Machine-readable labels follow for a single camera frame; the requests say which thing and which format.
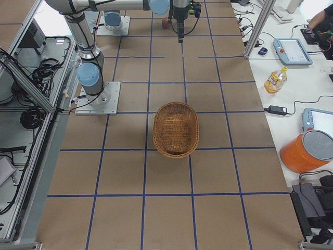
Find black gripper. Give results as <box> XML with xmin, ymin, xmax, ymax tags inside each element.
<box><xmin>173</xmin><ymin>7</ymin><xmax>189</xmax><ymax>43</ymax></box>

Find red yellow apple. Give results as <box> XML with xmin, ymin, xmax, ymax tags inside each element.
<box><xmin>162</xmin><ymin>17</ymin><xmax>171</xmax><ymax>29</ymax></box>

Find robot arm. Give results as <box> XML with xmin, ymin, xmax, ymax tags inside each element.
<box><xmin>47</xmin><ymin>1</ymin><xmax>201</xmax><ymax>115</ymax></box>
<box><xmin>104</xmin><ymin>11</ymin><xmax>121</xmax><ymax>29</ymax></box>

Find wicker basket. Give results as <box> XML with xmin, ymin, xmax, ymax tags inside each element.
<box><xmin>153</xmin><ymin>102</ymin><xmax>199</xmax><ymax>158</ymax></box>

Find dark checkered pouch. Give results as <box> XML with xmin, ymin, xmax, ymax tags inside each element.
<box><xmin>258</xmin><ymin>47</ymin><xmax>268</xmax><ymax>56</ymax></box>

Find orange juice bottle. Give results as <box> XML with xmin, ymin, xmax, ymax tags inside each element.
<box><xmin>264</xmin><ymin>67</ymin><xmax>288</xmax><ymax>94</ymax></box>

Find blue teach pendant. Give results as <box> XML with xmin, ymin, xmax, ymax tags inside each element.
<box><xmin>273</xmin><ymin>39</ymin><xmax>313</xmax><ymax>66</ymax></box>
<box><xmin>302</xmin><ymin>108</ymin><xmax>333</xmax><ymax>137</ymax></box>

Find black power adapter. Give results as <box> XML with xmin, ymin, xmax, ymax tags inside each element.
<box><xmin>264</xmin><ymin>105</ymin><xmax>290</xmax><ymax>116</ymax></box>

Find orange bucket with lid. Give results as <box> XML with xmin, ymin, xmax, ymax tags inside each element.
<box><xmin>279</xmin><ymin>130</ymin><xmax>332</xmax><ymax>173</ymax></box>

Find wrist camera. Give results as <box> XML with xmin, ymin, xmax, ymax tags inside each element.
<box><xmin>188</xmin><ymin>0</ymin><xmax>201</xmax><ymax>18</ymax></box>

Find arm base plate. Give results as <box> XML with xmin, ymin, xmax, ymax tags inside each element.
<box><xmin>74</xmin><ymin>81</ymin><xmax>121</xmax><ymax>115</ymax></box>
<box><xmin>97</xmin><ymin>16</ymin><xmax>130</xmax><ymax>36</ymax></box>

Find aluminium frame post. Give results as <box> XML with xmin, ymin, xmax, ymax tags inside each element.
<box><xmin>244</xmin><ymin>0</ymin><xmax>276</xmax><ymax>59</ymax></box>

